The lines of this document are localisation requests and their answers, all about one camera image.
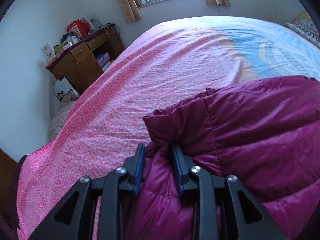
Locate pink quilted blanket on floor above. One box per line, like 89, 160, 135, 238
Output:
47, 92, 79, 142

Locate brown wooden desk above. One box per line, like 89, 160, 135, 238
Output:
47, 23, 125, 94

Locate green item on desk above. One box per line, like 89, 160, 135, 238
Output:
53, 41, 68, 54

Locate pink patterned bed sheet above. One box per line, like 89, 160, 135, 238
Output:
17, 16, 319, 239

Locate magenta quilted down jacket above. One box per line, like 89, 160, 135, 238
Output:
124, 76, 319, 239

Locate patterned pillow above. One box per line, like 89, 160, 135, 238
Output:
286, 18, 320, 48

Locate white printed paper bag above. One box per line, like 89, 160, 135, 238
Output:
53, 77, 80, 101

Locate white card on desk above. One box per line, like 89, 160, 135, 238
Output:
41, 43, 56, 63

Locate left beige curtain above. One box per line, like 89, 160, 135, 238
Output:
109, 0, 143, 24

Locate red box on desk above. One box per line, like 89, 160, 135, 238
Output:
66, 20, 91, 40

